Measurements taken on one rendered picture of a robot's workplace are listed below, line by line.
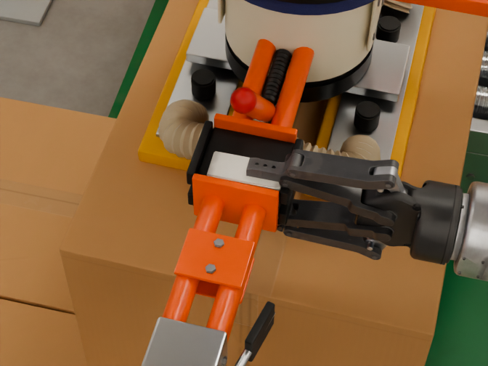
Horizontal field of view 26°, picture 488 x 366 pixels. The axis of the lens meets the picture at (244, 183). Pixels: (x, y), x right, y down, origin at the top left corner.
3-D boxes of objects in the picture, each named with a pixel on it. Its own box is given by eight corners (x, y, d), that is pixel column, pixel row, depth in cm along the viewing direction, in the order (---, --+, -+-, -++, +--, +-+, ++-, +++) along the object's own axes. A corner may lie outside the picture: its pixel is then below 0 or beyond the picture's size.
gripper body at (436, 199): (461, 234, 92) (356, 213, 94) (446, 283, 99) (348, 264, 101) (470, 167, 97) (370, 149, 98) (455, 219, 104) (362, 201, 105)
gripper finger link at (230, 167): (279, 194, 98) (279, 189, 97) (206, 179, 99) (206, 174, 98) (286, 168, 100) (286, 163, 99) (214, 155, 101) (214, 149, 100)
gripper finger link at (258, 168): (299, 186, 98) (301, 167, 95) (245, 176, 98) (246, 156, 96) (302, 173, 98) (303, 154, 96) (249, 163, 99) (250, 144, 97)
